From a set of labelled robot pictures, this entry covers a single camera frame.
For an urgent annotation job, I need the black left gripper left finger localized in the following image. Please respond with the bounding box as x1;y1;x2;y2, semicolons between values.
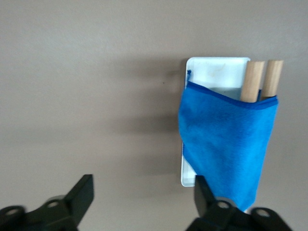
0;174;95;231

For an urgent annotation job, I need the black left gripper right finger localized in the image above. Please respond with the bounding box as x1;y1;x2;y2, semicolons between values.
186;175;293;231

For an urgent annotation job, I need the blue microfibre towel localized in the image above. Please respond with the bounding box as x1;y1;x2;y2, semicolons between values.
178;69;280;214

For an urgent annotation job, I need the brown table cover sheet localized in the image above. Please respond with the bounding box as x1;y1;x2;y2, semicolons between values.
0;0;308;231

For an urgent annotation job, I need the wooden rack rod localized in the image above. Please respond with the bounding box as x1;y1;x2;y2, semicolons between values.
240;60;266;103
260;60;284;102

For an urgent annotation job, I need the white rack base tray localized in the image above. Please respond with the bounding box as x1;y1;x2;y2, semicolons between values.
180;56;251;188

